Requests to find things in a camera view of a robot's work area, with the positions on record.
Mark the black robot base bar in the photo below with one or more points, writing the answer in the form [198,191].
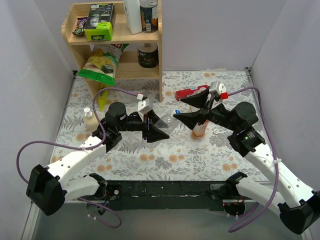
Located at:
[166,194]

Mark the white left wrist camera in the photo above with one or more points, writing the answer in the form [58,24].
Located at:
[144,105]

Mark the green cassava chips bag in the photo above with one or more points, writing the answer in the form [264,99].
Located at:
[103,62]

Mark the beige soap pump bottle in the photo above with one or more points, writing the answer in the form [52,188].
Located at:
[90,119]

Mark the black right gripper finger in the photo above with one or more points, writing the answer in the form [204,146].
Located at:
[198,99]
[191,119]

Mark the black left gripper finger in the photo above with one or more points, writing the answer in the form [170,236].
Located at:
[152,117]
[151,134]

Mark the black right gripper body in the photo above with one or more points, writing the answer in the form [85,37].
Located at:
[205,110]

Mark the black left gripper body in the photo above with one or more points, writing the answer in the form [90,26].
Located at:
[145,126]

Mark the clear plastic bottle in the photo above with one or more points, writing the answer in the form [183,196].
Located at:
[193,109]

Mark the aluminium table edge rail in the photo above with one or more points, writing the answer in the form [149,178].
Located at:
[47,202]

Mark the red toothpaste box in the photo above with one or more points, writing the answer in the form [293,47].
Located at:
[189,91]

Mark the tin can orange label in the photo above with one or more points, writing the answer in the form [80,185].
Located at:
[149,15]

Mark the purple candy packet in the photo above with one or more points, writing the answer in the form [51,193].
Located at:
[79,30]

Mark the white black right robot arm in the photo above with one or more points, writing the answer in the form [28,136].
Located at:
[296,203]

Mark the small clear water bottle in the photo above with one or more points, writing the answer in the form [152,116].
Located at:
[167,124]

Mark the white carton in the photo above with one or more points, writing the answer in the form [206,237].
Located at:
[133,15]

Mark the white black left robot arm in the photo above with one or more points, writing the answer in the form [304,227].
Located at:
[51,186]

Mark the yellow green snack packet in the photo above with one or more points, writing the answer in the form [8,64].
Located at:
[102,99]

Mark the orange juice bottle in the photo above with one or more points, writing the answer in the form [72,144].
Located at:
[200,130]

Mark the black label jar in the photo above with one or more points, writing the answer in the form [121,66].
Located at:
[148,55]

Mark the green black box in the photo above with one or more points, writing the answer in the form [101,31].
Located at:
[100,22]

